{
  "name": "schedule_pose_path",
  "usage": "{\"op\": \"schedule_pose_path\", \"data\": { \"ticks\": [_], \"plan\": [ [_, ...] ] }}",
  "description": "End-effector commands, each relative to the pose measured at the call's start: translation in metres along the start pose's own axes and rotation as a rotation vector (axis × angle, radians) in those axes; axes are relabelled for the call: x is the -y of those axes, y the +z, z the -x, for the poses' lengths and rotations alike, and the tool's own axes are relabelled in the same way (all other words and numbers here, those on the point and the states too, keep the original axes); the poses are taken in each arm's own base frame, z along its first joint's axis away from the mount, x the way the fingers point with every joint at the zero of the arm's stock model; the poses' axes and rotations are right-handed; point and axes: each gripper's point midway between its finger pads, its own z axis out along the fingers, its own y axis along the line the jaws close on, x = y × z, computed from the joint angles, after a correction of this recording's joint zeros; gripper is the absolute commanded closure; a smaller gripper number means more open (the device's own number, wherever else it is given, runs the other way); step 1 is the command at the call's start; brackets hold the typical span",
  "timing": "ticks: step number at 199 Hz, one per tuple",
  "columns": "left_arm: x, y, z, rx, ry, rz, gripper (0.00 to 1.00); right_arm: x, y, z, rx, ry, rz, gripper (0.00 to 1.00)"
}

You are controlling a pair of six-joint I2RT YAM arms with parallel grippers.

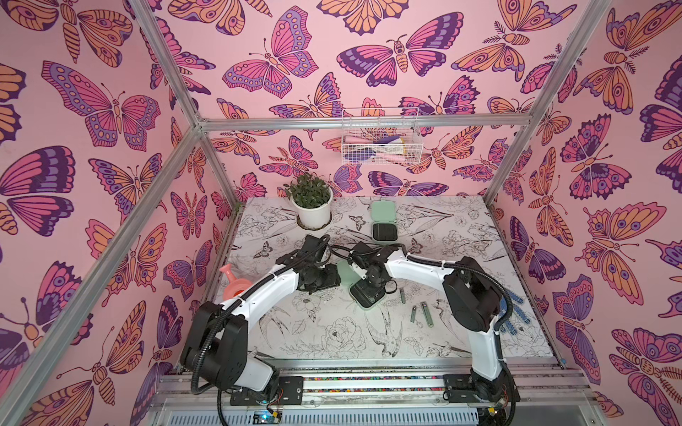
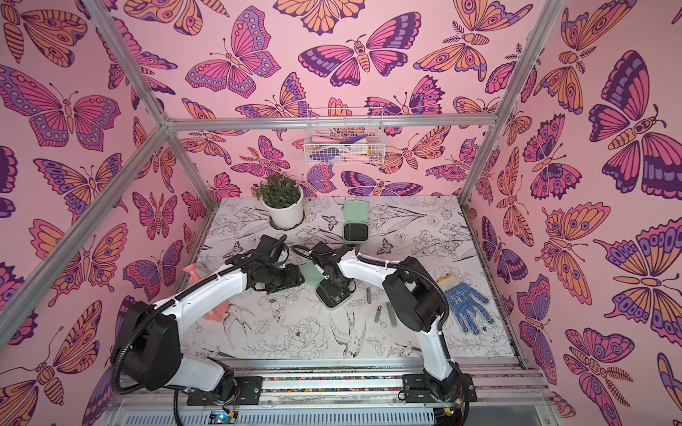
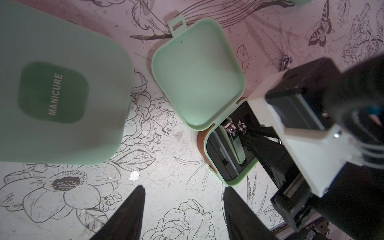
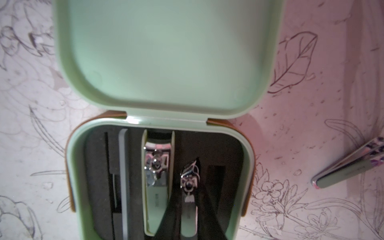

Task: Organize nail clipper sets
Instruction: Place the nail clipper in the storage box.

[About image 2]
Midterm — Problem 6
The green case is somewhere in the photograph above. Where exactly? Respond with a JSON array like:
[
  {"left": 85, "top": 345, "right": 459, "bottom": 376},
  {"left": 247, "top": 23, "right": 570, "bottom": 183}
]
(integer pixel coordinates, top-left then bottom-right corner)
[
  {"left": 343, "top": 200, "right": 369, "bottom": 243},
  {"left": 300, "top": 262, "right": 356, "bottom": 311}
]

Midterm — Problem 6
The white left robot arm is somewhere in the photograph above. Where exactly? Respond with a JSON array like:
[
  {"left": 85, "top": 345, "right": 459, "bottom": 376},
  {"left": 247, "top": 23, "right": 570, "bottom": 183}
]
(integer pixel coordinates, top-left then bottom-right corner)
[{"left": 110, "top": 235, "right": 304, "bottom": 402}]

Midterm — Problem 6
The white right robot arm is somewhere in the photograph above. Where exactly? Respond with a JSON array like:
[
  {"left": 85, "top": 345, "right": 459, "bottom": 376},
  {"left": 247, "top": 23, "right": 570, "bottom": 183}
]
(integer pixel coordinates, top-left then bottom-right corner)
[{"left": 291, "top": 242, "right": 477, "bottom": 405}]

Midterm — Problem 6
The green nail clipper long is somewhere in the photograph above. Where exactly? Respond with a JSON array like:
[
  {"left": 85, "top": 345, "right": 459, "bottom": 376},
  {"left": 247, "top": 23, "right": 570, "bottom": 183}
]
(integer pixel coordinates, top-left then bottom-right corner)
[{"left": 386, "top": 302, "right": 397, "bottom": 328}]

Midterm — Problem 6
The pink plastic toy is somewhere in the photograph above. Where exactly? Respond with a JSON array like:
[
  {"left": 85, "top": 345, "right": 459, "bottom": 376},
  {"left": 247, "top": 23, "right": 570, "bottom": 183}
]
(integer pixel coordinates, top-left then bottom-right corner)
[{"left": 183, "top": 264, "right": 230, "bottom": 322}]

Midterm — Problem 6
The potted green plant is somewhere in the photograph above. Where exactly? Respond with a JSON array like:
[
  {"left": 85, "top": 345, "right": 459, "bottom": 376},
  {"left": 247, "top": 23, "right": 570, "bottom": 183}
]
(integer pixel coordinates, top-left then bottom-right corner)
[{"left": 252, "top": 173, "right": 305, "bottom": 231}]

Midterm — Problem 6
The blue knit glove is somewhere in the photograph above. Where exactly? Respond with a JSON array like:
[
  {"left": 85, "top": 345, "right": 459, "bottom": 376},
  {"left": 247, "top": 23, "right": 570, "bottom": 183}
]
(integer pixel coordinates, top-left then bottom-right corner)
[{"left": 437, "top": 273, "right": 495, "bottom": 335}]

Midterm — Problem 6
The white wire wall basket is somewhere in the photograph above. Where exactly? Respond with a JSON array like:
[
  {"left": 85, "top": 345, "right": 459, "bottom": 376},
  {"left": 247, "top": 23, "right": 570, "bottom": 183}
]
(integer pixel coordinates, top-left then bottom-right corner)
[{"left": 302, "top": 108, "right": 386, "bottom": 166}]

